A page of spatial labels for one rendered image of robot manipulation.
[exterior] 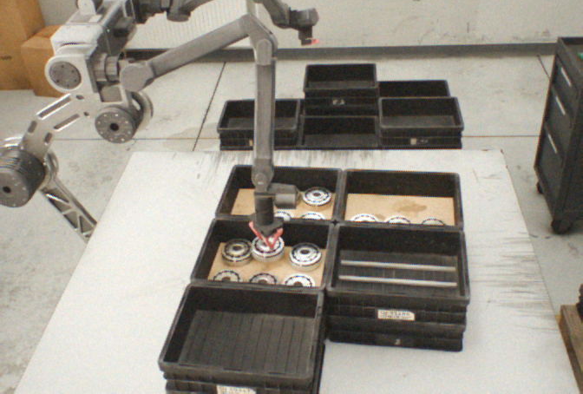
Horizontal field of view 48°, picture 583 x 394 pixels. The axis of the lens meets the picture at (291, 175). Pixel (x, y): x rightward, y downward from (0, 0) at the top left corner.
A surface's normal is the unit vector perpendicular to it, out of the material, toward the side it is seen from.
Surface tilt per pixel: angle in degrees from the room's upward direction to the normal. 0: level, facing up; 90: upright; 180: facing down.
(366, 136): 0
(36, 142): 90
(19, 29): 90
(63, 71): 90
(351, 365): 0
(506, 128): 0
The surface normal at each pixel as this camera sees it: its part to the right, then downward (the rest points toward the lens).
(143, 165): -0.06, -0.81
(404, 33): -0.08, 0.59
